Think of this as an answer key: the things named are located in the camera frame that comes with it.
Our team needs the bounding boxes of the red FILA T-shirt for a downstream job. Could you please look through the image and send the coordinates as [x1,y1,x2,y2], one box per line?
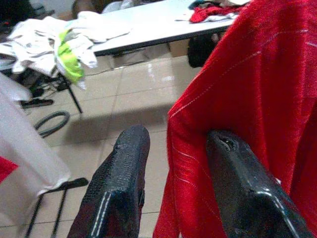
[0,156,19,185]

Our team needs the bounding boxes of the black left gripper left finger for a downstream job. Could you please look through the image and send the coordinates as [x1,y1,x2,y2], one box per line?
[66,124,151,238]

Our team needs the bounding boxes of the white crumpled garment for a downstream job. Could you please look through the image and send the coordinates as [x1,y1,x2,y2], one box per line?
[0,11,132,90]

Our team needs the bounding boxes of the white T-shirt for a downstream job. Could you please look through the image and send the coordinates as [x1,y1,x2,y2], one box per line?
[0,74,72,224]

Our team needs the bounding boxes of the black hose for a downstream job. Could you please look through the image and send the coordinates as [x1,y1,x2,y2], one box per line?
[34,111,71,138]

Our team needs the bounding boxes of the black clothes rack silver bar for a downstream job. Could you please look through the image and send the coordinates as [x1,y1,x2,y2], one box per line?
[19,98,89,238]

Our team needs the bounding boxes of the green white garment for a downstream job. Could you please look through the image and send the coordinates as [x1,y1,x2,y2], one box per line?
[57,29,85,84]

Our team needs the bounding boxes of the red collared shirt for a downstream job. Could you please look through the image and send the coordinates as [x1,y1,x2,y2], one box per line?
[153,0,317,238]

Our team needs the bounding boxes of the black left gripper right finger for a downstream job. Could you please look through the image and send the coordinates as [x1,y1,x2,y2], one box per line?
[206,129,315,238]

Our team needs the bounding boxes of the red cloth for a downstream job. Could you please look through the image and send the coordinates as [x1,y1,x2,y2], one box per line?
[189,4,246,24]

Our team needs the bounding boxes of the white table black legs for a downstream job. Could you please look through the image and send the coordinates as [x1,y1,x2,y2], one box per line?
[58,0,240,114]

